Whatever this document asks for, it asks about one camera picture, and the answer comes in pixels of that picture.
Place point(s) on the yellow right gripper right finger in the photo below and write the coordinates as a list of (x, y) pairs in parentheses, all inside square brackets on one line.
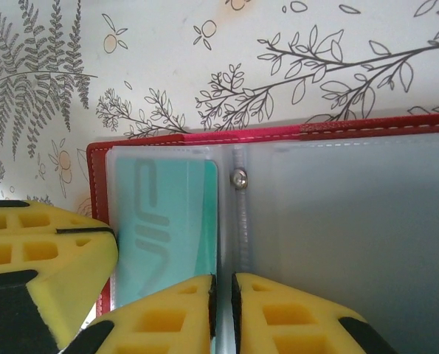
[(285, 328)]

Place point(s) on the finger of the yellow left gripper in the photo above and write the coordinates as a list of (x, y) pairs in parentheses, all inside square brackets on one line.
[(75, 265), (49, 221)]

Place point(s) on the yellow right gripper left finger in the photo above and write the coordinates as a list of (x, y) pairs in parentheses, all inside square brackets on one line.
[(167, 324)]

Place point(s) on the red-framed tablet device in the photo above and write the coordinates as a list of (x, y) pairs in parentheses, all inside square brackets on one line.
[(97, 173)]

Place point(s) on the teal VIP card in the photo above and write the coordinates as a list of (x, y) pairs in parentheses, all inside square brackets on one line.
[(167, 221)]

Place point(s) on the floral white tablecloth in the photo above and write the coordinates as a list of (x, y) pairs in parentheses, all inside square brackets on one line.
[(204, 55)]

